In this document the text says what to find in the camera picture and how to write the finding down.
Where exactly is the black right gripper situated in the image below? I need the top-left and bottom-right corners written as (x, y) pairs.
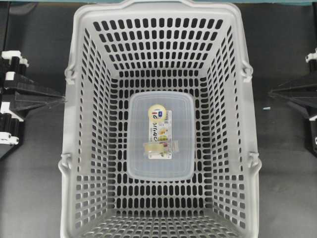
top-left (269, 49), bottom-right (317, 152)

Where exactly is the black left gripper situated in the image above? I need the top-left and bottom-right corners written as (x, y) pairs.
top-left (0, 50), bottom-right (65, 159)

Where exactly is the clear tape dispenser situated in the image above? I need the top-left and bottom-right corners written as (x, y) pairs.
top-left (143, 141), bottom-right (179, 155)

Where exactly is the grey plastic shopping basket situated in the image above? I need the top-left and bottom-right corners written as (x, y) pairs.
top-left (58, 0), bottom-right (262, 238)

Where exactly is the clear plastic food container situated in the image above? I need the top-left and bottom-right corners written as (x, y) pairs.
top-left (127, 91), bottom-right (196, 181)

